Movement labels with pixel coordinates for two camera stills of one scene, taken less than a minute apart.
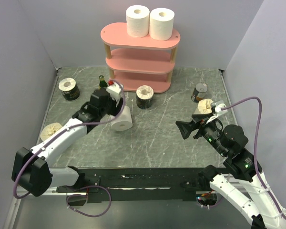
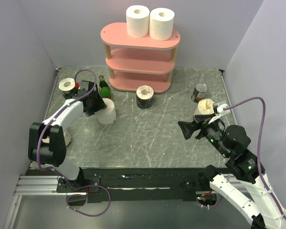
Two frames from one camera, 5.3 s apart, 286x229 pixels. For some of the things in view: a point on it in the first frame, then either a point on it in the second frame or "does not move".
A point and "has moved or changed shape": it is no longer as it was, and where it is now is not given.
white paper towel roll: [124, 121] has moved or changed shape
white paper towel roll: [137, 20] does not move
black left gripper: [115, 110] to [99, 105]
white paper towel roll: [161, 26] does not move
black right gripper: [185, 127] does not move
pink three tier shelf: [137, 61] does not move
